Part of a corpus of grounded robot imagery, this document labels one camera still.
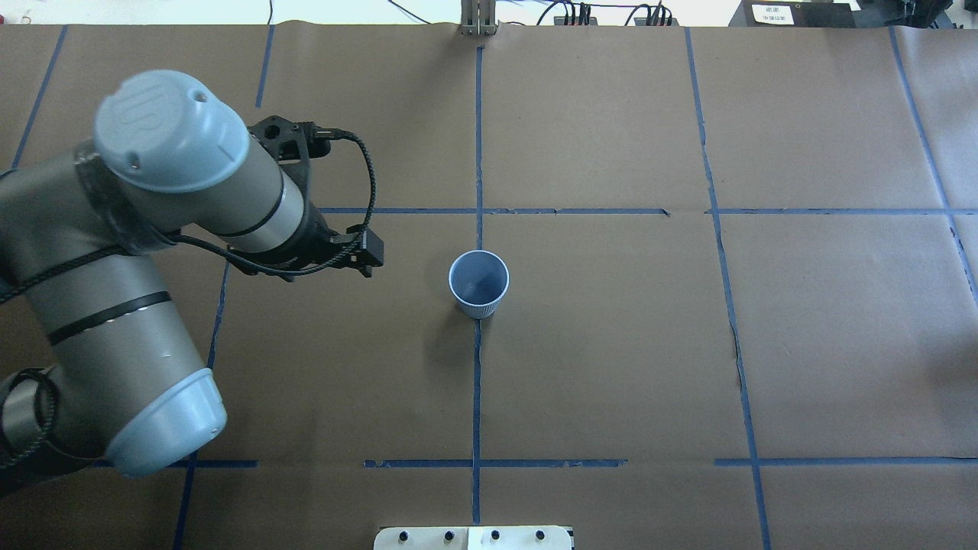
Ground orange black connector block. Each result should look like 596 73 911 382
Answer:
549 2 597 27

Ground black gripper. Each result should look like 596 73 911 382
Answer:
287 217 385 279

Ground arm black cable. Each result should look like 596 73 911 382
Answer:
164 128 377 276

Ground light blue plastic cup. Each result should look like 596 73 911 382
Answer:
448 250 510 321

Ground aluminium frame post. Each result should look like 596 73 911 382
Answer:
458 0 499 36

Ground black rectangular box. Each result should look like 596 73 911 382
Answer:
727 1 858 28

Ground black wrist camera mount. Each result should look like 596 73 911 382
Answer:
248 115 335 195

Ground white mounting pole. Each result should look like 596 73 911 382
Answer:
373 525 575 549

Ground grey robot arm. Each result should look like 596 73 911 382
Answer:
2 70 384 494

